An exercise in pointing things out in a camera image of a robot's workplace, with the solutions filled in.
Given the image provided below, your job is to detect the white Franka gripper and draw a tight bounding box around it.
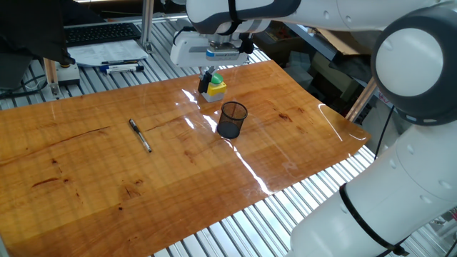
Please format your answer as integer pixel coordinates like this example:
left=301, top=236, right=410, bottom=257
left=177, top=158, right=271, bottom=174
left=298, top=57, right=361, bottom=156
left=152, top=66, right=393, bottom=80
left=169, top=30, right=251, bottom=94

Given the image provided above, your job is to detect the black and clear pen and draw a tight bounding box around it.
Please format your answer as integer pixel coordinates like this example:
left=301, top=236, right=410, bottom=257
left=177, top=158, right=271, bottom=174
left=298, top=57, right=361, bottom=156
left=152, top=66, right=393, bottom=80
left=129, top=119, right=153, bottom=153

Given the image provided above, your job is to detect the black mesh pen holder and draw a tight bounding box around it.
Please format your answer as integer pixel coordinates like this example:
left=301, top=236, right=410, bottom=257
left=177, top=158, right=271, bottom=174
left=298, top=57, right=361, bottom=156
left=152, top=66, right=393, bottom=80
left=216, top=101, right=248, bottom=140

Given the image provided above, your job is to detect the thin black pen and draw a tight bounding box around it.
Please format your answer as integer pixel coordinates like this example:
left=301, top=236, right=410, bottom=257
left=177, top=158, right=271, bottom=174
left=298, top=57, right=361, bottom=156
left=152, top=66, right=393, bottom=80
left=101, top=59, right=139, bottom=66

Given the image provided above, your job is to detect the yellow box green push button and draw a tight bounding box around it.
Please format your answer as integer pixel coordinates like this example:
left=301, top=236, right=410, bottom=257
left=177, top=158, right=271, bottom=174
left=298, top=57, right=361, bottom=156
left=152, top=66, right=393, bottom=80
left=200, top=73, right=228, bottom=104

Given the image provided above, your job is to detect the white and blue marker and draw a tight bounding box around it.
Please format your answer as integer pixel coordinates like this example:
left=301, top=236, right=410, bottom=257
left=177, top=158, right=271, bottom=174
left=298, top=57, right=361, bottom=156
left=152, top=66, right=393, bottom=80
left=99, top=64, right=145, bottom=75

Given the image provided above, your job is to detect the white paper stack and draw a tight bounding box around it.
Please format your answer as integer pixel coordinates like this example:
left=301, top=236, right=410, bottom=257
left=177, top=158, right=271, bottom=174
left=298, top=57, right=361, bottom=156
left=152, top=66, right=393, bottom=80
left=66, top=39, right=149, bottom=68

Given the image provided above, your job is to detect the black computer keyboard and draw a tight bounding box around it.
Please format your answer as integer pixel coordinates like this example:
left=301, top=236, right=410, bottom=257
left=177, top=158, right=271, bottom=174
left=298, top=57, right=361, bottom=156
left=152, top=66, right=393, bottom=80
left=64, top=22, right=142, bottom=48

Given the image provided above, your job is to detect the white box with black knob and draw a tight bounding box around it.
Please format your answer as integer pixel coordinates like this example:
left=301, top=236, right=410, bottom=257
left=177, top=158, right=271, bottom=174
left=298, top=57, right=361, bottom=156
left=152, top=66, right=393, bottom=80
left=55, top=61, right=81, bottom=86

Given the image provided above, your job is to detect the brown cardboard sheet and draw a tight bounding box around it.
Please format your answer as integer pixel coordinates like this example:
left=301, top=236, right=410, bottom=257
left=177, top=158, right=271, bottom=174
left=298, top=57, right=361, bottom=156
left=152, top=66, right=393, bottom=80
left=316, top=27, right=373, bottom=56

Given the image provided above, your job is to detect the glossy wood pattern mat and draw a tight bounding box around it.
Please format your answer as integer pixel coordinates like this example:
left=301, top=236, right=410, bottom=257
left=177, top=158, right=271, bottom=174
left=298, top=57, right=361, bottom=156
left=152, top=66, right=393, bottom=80
left=0, top=59, right=371, bottom=257

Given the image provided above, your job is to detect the slanted wooden stick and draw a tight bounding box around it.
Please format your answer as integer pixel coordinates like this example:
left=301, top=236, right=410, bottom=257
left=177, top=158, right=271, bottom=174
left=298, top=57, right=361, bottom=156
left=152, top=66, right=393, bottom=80
left=345, top=76, right=378, bottom=123

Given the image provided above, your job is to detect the black cloth cover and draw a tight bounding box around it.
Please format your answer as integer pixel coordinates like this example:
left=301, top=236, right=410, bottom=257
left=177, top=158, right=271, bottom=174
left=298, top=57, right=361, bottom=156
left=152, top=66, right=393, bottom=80
left=0, top=0, right=104, bottom=65

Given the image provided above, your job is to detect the upright aluminium profile post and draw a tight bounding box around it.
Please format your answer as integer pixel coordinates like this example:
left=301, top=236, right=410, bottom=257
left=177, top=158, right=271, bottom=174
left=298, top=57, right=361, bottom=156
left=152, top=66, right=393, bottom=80
left=139, top=0, right=155, bottom=54

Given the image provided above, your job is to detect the wood faced bracket post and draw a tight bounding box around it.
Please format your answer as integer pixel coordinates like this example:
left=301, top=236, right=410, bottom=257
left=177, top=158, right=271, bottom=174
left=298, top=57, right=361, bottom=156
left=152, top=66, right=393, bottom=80
left=43, top=57, right=61, bottom=100

